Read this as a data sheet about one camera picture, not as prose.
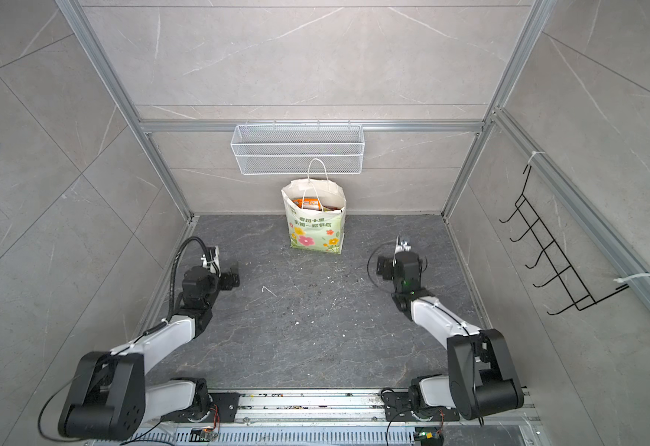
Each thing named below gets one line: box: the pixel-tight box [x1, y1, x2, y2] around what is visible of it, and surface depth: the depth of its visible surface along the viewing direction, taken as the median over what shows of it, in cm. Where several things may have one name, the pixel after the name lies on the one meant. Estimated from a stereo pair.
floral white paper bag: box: [280, 157, 348, 255], surface depth 97 cm
